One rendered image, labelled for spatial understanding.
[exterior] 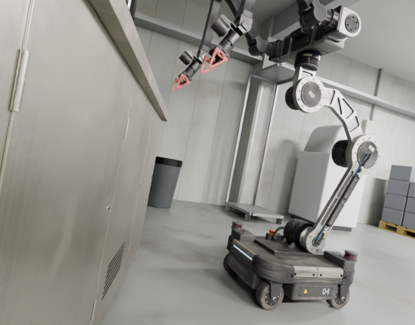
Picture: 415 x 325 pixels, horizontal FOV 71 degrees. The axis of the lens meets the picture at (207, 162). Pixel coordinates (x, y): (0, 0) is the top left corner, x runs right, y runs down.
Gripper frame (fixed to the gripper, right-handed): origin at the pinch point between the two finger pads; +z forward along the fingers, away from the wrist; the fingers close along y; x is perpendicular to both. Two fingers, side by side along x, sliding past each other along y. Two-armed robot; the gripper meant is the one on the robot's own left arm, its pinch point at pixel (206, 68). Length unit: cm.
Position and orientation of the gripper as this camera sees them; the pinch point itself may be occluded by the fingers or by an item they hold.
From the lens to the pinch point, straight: 125.9
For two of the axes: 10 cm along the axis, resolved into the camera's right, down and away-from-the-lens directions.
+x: 7.1, 6.3, 3.2
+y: 3.5, 0.8, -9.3
